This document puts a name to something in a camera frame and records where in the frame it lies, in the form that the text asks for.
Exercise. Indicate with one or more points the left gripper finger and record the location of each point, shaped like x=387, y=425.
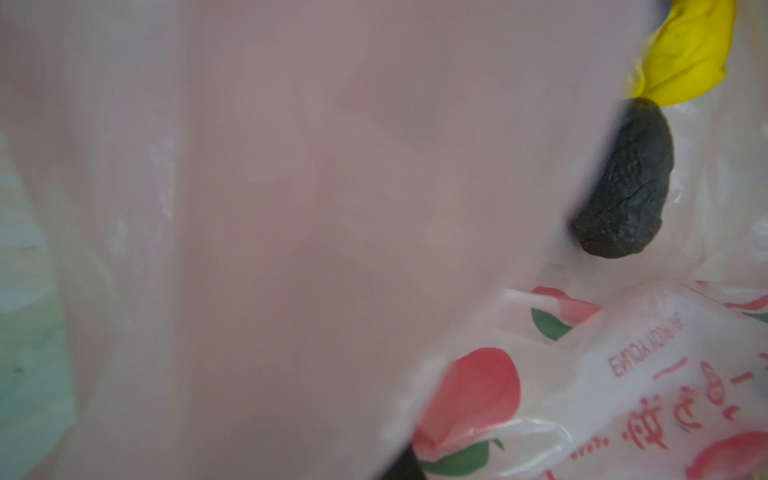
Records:
x=405, y=467

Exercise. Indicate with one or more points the pink plastic bag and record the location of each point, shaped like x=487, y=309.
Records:
x=294, y=239

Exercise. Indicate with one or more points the dark green avocado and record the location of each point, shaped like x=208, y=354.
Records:
x=623, y=213

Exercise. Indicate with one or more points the yellow lemon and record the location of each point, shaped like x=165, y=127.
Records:
x=686, y=55

